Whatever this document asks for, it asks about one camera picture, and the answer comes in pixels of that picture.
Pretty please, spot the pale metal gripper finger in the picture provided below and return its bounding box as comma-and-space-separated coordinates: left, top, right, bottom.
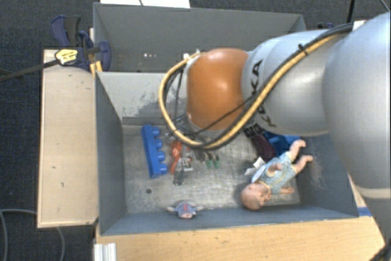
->
173, 158, 195, 186

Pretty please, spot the orange toy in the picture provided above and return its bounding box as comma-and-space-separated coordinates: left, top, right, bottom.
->
169, 139, 185, 174

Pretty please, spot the grey metal bin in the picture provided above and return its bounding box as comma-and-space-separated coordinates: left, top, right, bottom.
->
92, 2, 360, 237

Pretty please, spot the blue studded toy block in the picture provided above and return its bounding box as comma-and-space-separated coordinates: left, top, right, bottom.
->
141, 123, 169, 179

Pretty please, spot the small blue and red figure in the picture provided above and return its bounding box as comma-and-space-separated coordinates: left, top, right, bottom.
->
166, 200, 205, 220

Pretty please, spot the dark purple object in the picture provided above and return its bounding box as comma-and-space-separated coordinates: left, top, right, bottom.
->
250, 133, 277, 163

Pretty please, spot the baby doll in blue clothes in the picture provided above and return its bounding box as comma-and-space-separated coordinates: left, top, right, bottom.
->
239, 139, 314, 211

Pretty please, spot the blue plastic toy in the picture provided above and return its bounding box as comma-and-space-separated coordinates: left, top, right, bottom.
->
261, 130, 302, 158

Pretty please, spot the pale wood board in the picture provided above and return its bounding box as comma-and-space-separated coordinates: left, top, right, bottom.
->
37, 49, 100, 229

